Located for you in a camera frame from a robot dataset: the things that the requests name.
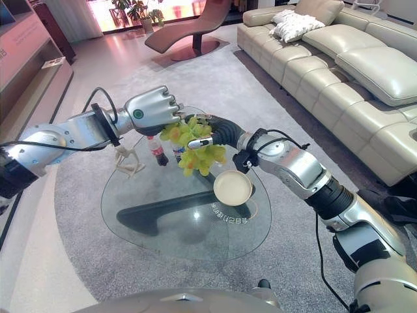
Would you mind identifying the white curtain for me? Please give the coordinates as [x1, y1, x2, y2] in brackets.
[44, 0, 104, 44]

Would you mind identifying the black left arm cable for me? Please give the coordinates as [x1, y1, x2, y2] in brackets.
[0, 87, 124, 153]

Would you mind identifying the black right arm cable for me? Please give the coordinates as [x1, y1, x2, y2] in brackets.
[252, 128, 356, 312]

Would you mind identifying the glass coffee table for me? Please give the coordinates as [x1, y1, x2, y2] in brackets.
[100, 104, 272, 262]

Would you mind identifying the small card on cabinet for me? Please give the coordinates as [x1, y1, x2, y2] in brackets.
[42, 56, 67, 70]

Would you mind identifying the cola bottle with red label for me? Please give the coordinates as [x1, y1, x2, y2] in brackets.
[146, 134, 169, 168]

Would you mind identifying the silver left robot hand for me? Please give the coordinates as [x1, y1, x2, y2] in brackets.
[124, 85, 187, 136]

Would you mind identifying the low wall cabinet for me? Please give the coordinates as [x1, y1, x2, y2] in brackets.
[0, 0, 75, 138]

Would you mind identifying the green potted plant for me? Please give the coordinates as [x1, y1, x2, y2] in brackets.
[110, 0, 165, 33]

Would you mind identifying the silver robot torso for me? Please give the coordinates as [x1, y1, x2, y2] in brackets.
[74, 279, 281, 313]

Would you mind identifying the large beige leather back cushion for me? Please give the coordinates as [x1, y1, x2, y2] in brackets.
[335, 45, 417, 108]

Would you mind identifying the black curved table base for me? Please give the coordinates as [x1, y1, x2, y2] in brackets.
[116, 169, 229, 237]

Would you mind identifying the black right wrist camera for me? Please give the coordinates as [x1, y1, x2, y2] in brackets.
[232, 149, 259, 174]

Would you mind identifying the white fluffy cushion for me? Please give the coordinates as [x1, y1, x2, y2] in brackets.
[268, 9, 326, 44]

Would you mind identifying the wooden jointed mannequin figure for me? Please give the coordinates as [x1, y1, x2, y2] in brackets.
[113, 145, 147, 180]

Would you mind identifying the green grape bunch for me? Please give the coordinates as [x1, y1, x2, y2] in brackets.
[159, 115, 228, 179]

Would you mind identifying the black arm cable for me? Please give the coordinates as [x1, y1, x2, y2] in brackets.
[252, 128, 356, 312]
[0, 87, 124, 153]

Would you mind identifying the beige leather sofa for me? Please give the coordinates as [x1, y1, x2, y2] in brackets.
[237, 0, 417, 187]

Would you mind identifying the brown lounge chair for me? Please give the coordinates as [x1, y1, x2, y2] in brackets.
[144, 0, 241, 63]

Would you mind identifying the black bag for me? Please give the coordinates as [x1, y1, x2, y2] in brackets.
[379, 194, 417, 226]

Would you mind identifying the black cloth right robot hand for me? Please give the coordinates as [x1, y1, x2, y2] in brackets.
[177, 112, 246, 150]

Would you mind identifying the grey carpet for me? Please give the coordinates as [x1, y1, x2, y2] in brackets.
[53, 22, 417, 313]

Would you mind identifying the beige round plate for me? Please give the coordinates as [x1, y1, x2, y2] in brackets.
[212, 170, 254, 207]

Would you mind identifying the bottle with blue label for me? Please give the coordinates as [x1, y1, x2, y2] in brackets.
[171, 142, 187, 165]

